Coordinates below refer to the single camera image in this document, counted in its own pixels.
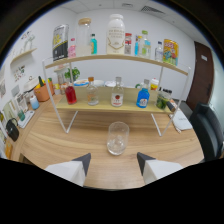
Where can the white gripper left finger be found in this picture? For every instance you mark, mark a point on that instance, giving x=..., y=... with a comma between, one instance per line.
x=68, y=170

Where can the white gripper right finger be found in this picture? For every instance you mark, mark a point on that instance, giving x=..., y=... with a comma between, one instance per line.
x=158, y=169

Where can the glass jar with limes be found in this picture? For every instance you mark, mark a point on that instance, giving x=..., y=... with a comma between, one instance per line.
x=163, y=101

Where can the silver black soda water can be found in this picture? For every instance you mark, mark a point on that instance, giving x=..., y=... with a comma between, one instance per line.
x=60, y=43

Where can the green cup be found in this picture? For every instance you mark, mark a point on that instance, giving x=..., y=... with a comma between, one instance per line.
x=21, y=115

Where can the clear stemless drinking glass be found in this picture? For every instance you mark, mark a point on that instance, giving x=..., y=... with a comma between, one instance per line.
x=117, y=140

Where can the white notebook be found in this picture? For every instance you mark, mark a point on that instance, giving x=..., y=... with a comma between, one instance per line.
x=181, y=121

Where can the black chair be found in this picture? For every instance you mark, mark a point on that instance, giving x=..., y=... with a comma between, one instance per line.
x=208, y=130

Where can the white tray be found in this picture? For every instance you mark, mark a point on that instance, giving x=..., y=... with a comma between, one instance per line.
x=26, y=119

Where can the black handbag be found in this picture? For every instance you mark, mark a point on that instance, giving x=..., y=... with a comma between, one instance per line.
x=12, y=131

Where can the blue liquid glass bottle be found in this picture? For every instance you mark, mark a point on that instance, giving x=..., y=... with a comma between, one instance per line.
x=142, y=99

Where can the white bottle with blue base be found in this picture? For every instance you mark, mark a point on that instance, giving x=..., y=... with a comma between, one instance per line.
x=34, y=103

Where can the red liquid glass bottle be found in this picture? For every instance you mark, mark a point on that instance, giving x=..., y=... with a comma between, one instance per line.
x=70, y=95

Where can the two-tier wood shelf rack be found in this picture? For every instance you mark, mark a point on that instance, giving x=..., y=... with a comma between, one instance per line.
x=106, y=104

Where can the clear bottle with orange cap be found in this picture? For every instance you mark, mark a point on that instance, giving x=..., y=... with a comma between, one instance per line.
x=92, y=96

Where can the orange storage basket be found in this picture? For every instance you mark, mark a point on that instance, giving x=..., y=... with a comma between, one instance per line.
x=42, y=94

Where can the white bottle with red cap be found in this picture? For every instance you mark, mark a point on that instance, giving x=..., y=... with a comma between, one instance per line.
x=154, y=85

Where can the blue rimmed plate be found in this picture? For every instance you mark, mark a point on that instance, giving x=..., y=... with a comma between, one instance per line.
x=81, y=83

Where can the white bowl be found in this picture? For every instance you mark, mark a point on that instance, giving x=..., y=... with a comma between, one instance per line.
x=99, y=83

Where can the green potted plant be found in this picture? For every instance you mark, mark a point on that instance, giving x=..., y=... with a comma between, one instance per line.
x=74, y=73

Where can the dark brown door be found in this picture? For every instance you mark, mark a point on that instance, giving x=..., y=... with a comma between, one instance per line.
x=201, y=76

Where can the small clear water bottle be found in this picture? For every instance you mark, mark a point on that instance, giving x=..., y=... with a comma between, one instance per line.
x=159, y=52

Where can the small pink drink bottle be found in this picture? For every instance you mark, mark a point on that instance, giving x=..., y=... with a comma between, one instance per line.
x=72, y=50

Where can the clear bottle with green cap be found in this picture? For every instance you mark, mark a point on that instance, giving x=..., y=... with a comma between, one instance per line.
x=145, y=48

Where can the slim blue bottle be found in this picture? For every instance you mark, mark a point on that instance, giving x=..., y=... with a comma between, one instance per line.
x=136, y=47

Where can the small teal bottle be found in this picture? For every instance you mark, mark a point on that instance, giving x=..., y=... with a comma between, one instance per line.
x=94, y=46

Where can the small red label bottle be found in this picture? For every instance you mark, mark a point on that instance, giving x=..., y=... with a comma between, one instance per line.
x=128, y=45

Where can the glass jar with cork lid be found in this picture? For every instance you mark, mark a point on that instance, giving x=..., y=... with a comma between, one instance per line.
x=83, y=40

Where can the white figurine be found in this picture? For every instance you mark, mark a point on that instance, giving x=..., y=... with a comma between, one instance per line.
x=29, y=40

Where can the large white milk bottle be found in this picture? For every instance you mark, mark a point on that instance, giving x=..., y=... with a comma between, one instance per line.
x=115, y=36

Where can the wooden wall shelf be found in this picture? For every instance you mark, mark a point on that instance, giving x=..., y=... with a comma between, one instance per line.
x=23, y=54

